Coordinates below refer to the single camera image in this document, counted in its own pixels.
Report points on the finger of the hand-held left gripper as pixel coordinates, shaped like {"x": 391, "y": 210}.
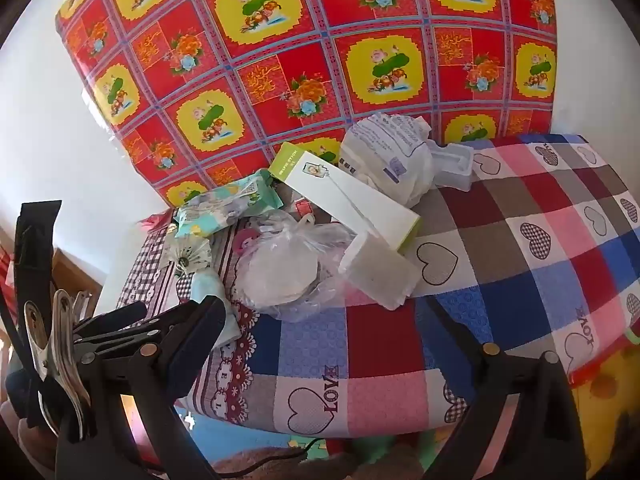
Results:
{"x": 117, "y": 316}

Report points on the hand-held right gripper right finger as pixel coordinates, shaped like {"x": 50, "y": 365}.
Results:
{"x": 450, "y": 322}

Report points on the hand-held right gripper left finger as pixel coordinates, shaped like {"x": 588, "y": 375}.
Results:
{"x": 192, "y": 355}

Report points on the white foam block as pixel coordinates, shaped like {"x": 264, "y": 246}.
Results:
{"x": 380, "y": 270}

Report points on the white paper fan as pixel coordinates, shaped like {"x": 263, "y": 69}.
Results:
{"x": 190, "y": 257}

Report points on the clear plastic bag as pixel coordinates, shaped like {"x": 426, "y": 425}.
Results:
{"x": 285, "y": 270}

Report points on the light blue printed packet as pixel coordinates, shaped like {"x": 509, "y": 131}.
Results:
{"x": 205, "y": 220}

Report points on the white green cardboard box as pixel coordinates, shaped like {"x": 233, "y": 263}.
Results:
{"x": 350, "y": 195}

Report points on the white printed plastic bag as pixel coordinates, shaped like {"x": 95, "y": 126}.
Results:
{"x": 385, "y": 155}

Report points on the maroon white printed sheet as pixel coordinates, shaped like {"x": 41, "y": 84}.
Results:
{"x": 230, "y": 360}

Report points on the wooden cabinet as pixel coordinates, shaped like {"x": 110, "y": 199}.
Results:
{"x": 75, "y": 280}

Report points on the pale blue wrapper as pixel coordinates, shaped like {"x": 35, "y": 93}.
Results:
{"x": 212, "y": 290}

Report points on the checked heart blanket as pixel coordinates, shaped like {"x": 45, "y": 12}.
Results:
{"x": 500, "y": 270}

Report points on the metal spring clip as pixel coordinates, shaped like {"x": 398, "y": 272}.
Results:
{"x": 50, "y": 355}

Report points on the colourful foam floor mat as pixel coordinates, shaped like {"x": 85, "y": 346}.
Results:
{"x": 235, "y": 435}

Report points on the red wrapper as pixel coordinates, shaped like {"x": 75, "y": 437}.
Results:
{"x": 157, "y": 222}

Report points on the pink plastic piece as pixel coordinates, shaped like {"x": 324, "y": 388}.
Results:
{"x": 249, "y": 242}

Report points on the green packet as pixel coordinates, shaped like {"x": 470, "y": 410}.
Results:
{"x": 250, "y": 192}

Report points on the red floral headboard cloth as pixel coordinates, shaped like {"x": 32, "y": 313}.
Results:
{"x": 310, "y": 45}

